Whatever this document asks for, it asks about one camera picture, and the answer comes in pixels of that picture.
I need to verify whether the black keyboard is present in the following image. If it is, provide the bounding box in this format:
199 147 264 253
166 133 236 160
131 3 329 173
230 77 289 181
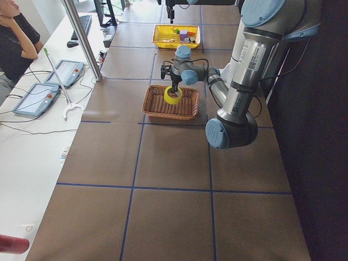
71 15 92 41

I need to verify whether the purple foam block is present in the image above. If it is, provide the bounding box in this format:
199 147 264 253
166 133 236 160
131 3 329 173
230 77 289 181
179 30 188 41

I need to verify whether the aluminium frame post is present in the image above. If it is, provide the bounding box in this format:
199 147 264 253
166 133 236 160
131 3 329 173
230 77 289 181
62 0 102 82

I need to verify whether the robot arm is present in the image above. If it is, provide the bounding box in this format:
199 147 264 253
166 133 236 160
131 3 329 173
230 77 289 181
161 1 322 150
164 0 244 24

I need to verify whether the white mounting column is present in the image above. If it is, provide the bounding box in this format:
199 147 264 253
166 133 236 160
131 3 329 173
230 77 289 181
220 21 245 88

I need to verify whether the red cylinder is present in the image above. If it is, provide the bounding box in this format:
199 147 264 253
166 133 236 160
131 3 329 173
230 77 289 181
0 234 29 254

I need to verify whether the person in black shirt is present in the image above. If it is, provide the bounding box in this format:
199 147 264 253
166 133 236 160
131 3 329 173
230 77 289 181
1 1 43 88

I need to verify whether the brown wicker basket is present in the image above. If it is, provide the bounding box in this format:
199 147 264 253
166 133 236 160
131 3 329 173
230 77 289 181
142 85 200 120

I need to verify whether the toy panda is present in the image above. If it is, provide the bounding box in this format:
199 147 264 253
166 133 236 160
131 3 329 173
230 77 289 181
183 38 196 44

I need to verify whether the teach pendant near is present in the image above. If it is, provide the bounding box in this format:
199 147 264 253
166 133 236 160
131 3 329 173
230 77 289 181
13 83 60 116

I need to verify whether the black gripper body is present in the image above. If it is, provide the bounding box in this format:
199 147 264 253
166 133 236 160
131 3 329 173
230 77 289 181
171 74 181 85
166 5 174 14

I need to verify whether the yellow-green packing tape roll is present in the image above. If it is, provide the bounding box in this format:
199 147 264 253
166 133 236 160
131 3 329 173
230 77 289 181
164 86 183 105

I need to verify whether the black monitor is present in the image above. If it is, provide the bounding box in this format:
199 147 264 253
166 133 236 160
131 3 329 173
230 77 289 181
94 0 117 28

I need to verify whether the teach pendant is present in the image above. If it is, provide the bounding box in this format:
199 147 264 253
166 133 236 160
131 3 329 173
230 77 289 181
55 60 84 89
13 83 60 116

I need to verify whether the yellow woven plastic basket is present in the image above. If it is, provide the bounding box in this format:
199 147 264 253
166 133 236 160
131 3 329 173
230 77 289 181
152 24 201 49

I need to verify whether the grabber reach stick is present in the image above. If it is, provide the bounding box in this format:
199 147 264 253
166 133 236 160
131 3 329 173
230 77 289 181
43 47 85 121

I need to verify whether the teach pendant far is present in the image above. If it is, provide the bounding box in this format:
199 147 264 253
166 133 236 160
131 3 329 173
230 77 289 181
55 60 84 89

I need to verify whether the camera cable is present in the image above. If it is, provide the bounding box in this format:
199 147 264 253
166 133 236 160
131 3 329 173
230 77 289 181
163 57 218 82

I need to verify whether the black computer mouse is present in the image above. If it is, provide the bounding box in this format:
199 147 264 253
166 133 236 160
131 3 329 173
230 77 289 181
66 40 79 48

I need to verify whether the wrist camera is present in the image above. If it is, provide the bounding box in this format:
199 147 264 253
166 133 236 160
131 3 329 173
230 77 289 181
160 61 172 79

